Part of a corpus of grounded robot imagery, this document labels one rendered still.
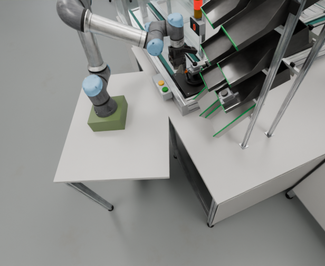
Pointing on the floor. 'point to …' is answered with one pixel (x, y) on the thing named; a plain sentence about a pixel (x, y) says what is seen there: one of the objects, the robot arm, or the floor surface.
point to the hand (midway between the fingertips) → (182, 72)
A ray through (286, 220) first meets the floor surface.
